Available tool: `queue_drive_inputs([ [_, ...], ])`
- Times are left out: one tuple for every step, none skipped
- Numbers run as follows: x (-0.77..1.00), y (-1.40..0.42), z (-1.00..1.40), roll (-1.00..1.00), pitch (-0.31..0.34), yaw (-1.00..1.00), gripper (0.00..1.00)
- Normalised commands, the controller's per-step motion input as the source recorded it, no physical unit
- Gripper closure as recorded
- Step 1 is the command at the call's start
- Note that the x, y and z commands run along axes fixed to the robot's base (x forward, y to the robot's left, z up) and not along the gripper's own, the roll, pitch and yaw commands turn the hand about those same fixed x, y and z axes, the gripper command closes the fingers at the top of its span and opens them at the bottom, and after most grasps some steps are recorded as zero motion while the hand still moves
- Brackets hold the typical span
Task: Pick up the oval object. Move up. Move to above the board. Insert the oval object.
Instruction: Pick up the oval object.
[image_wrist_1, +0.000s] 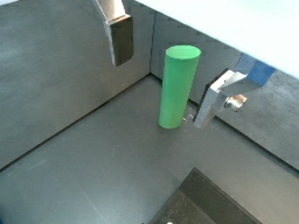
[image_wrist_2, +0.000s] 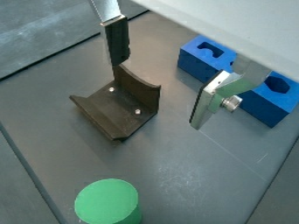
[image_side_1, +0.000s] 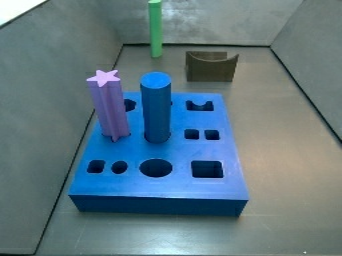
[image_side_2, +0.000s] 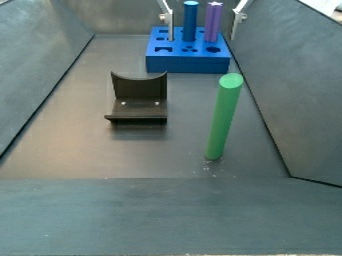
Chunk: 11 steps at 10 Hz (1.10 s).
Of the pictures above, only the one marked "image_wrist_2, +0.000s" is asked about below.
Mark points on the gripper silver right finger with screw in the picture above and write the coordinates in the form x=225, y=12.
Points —
x=219, y=93

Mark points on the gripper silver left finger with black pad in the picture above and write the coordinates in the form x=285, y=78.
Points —
x=114, y=23

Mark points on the green oval cylinder peg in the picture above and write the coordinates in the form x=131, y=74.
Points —
x=108, y=202

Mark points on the black curved holder bracket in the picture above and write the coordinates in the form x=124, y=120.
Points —
x=123, y=105

